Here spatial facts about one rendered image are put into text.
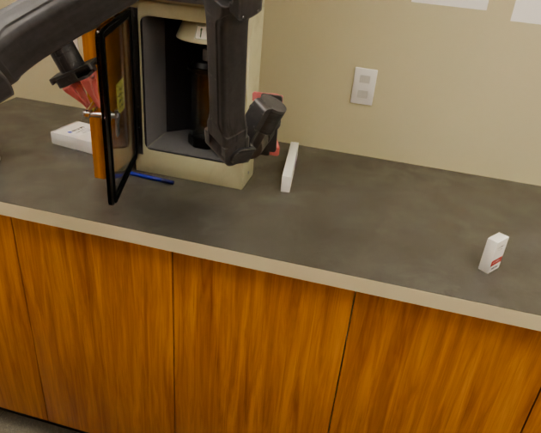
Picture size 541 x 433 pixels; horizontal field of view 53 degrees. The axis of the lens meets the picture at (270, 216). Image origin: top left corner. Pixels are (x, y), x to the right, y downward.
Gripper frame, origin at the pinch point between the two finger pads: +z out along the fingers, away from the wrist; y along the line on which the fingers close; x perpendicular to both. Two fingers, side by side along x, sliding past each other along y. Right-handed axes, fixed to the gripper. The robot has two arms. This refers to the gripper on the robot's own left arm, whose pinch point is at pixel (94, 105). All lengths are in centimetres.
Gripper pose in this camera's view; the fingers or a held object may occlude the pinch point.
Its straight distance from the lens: 132.1
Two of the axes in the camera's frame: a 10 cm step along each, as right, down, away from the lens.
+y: -9.3, 3.2, 1.6
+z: 3.6, 8.1, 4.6
